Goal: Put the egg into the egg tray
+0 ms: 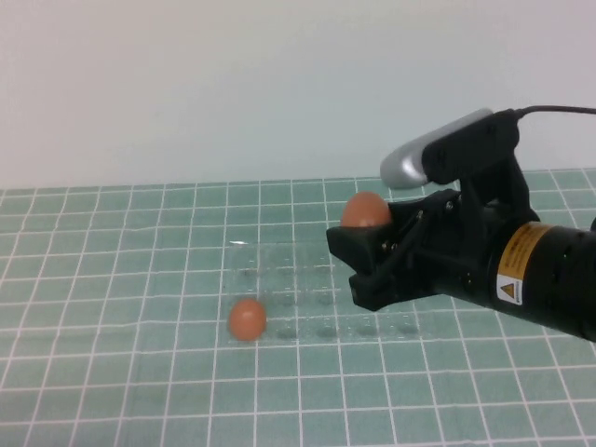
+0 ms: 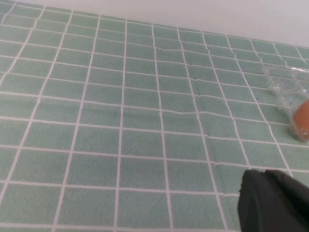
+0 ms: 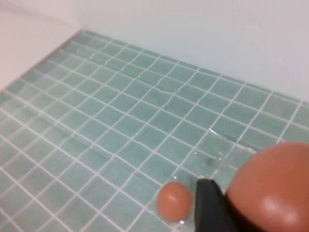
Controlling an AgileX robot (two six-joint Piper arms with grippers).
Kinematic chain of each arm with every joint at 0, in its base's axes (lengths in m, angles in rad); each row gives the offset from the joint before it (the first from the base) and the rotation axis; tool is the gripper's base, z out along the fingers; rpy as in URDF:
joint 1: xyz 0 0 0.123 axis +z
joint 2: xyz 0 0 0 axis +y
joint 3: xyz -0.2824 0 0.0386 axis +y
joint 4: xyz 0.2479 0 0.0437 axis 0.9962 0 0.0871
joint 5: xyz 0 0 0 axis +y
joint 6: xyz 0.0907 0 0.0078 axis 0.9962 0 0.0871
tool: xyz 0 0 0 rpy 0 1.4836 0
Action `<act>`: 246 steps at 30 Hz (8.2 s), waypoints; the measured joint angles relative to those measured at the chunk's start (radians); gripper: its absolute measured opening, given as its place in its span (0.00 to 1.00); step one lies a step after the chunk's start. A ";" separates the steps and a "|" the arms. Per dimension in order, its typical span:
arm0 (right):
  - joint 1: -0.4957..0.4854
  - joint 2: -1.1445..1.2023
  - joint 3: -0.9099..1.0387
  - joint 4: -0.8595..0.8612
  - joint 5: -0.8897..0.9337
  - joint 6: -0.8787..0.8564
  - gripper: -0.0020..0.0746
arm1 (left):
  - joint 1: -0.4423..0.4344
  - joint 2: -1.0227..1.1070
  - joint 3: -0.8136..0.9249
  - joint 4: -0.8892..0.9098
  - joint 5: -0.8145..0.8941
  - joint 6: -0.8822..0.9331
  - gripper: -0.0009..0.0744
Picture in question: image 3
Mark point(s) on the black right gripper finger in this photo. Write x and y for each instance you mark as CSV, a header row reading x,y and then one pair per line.
x,y
210,207

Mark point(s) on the green white-grid tablecloth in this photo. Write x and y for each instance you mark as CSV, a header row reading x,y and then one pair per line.
x,y
96,133

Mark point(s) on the brown egg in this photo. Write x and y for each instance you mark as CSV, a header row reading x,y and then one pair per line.
x,y
175,201
272,186

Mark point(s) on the clear plastic egg tray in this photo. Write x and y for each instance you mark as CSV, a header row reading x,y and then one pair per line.
x,y
217,166

